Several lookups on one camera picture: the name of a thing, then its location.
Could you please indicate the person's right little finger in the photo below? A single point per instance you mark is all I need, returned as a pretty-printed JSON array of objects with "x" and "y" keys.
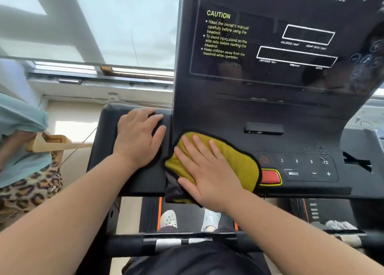
[{"x": 217, "y": 153}]

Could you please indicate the person's white left shoe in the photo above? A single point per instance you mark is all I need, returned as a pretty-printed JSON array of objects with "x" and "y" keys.
[{"x": 168, "y": 219}]

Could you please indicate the person's left middle finger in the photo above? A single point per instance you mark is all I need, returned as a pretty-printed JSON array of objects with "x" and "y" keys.
[{"x": 145, "y": 111}]

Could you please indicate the treadmill running deck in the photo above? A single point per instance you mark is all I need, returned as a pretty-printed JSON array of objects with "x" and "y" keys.
[{"x": 187, "y": 214}]

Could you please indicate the person's black shorts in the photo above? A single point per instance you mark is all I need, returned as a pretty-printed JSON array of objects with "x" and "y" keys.
[{"x": 195, "y": 261}]

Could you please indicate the person's left thumb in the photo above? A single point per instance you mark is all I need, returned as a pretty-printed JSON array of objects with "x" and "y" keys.
[{"x": 159, "y": 138}]

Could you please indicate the red stop button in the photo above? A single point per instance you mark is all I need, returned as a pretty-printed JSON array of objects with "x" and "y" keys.
[{"x": 270, "y": 177}]

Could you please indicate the person's right thumb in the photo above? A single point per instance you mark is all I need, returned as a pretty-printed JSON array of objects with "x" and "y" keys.
[{"x": 187, "y": 187}]

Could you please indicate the wooden chair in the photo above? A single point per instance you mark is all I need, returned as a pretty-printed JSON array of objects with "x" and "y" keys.
[{"x": 57, "y": 145}]

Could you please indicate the person's right middle finger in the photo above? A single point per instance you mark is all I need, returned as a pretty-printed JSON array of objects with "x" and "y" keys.
[{"x": 191, "y": 151}]

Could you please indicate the window frame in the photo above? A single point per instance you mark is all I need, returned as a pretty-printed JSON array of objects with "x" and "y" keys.
[{"x": 90, "y": 69}]

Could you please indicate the person's right forearm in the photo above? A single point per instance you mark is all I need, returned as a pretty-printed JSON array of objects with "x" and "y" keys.
[{"x": 300, "y": 241}]

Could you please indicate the person's white shoe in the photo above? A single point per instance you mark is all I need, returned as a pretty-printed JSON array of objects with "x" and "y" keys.
[
  {"x": 211, "y": 219},
  {"x": 168, "y": 219}
]

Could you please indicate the person's left hand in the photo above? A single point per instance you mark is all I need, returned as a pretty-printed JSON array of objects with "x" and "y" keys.
[{"x": 135, "y": 139}]

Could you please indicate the person's white right shoe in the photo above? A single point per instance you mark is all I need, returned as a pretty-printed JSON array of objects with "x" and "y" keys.
[{"x": 211, "y": 219}]

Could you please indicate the black treadmill console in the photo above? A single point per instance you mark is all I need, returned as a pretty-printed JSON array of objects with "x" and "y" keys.
[{"x": 228, "y": 109}]

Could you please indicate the person's right hand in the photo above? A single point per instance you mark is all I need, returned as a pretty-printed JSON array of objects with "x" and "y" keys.
[{"x": 210, "y": 178}]

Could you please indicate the yellow microfibre cleaning cloth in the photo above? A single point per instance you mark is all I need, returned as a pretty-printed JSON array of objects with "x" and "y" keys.
[{"x": 243, "y": 163}]

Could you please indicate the person's left forearm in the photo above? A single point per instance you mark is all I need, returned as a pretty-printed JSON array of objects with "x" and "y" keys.
[{"x": 69, "y": 214}]

